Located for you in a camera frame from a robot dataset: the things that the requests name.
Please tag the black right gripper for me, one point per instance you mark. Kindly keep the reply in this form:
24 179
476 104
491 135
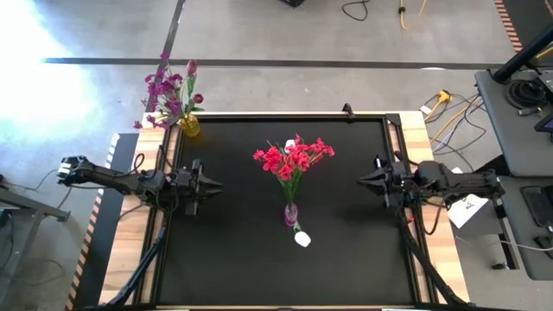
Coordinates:
397 181

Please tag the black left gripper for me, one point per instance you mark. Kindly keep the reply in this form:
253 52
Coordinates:
192 185

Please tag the red flower spray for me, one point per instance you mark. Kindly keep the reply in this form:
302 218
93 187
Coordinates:
317 149
273 160

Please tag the pink tulip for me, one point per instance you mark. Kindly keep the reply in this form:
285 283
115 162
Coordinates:
198 98
191 67

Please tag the purple flower spray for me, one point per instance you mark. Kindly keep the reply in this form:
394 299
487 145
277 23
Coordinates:
166 93

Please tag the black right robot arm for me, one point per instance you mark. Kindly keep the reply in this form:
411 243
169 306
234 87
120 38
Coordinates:
466 181

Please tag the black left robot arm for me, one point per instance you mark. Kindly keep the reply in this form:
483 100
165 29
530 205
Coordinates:
112 177

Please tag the yellow glass vase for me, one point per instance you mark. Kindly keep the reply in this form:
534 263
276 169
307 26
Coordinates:
190 126

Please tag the pink ribbed glass vase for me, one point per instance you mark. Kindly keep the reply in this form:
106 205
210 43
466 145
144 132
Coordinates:
290 215

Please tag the white paper sheet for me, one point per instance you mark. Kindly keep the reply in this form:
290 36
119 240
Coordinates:
466 209

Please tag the black hazard-striped floor mat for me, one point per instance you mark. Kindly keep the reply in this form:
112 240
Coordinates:
529 17
108 216

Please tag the grey side desk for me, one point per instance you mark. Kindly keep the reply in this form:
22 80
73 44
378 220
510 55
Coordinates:
518 242
510 134

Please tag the black tablet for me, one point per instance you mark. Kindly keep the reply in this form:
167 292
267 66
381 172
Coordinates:
538 205

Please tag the grey metal stand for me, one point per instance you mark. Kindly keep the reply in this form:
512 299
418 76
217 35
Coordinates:
26 211

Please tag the black pole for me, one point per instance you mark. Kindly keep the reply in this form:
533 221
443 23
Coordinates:
523 54

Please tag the black floor object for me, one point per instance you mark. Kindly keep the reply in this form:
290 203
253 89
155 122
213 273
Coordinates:
291 2

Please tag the black frame corner post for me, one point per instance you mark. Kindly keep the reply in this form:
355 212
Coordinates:
394 120

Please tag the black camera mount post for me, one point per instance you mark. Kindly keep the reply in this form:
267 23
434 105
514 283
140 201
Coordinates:
347 110

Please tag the black diagonal frame strut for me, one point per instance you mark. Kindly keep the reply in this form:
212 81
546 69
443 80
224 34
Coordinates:
427 268
138 272

